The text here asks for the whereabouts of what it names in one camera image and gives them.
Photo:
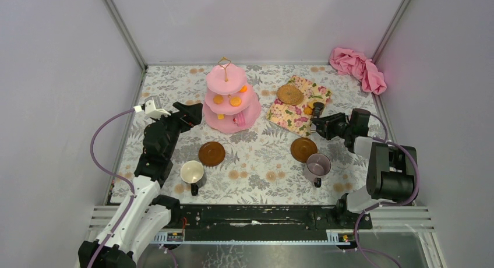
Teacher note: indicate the floral tablecloth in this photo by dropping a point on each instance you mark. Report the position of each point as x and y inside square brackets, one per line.
[258, 167]

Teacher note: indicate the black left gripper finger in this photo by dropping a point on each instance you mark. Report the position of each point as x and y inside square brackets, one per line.
[182, 110]
[190, 122]

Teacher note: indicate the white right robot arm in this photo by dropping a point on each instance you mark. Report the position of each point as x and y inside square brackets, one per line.
[392, 177]

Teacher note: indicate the pink three-tier cake stand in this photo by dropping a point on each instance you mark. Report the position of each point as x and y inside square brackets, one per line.
[227, 79]

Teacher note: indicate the brown saucer left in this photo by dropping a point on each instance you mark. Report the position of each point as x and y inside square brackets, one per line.
[211, 154]

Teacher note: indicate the small orange cookie toy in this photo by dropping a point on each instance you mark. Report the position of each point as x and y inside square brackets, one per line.
[235, 101]

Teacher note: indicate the cream mug black handle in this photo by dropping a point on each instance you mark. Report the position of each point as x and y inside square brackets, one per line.
[193, 174]

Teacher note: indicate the mauve mug black handle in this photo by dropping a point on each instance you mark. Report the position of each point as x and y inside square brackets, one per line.
[316, 169]

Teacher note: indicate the floral rectangular serving tray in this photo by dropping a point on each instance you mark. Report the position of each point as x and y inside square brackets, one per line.
[292, 117]

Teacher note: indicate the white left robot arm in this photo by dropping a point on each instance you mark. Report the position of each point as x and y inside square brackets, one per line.
[144, 211]

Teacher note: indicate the orange flower cookie toy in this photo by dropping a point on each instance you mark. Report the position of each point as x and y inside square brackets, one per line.
[308, 110]

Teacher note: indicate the orange star cookie toy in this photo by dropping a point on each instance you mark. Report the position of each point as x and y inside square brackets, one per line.
[243, 89]

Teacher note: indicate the brown saucer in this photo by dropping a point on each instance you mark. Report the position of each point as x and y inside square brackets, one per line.
[301, 149]
[211, 154]

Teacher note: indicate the pink cake slice toy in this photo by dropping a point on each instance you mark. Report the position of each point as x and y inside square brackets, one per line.
[239, 120]

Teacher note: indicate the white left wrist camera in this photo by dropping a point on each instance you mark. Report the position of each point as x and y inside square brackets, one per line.
[152, 108]

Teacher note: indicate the brown saucer right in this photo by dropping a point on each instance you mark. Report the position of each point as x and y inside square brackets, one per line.
[301, 149]

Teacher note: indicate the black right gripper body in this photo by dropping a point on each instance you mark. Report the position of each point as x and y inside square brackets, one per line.
[335, 126]

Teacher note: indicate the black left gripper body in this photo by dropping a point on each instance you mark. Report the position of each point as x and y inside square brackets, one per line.
[182, 118]

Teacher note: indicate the round woven brown coaster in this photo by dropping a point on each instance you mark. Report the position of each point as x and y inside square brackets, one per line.
[290, 95]

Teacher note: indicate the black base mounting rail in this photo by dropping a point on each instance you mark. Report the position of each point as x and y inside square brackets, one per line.
[259, 223]

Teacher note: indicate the round orange cookie toy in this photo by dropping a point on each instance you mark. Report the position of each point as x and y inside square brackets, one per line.
[218, 99]

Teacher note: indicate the crumpled pink cloth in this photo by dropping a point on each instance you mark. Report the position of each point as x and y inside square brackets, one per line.
[349, 62]

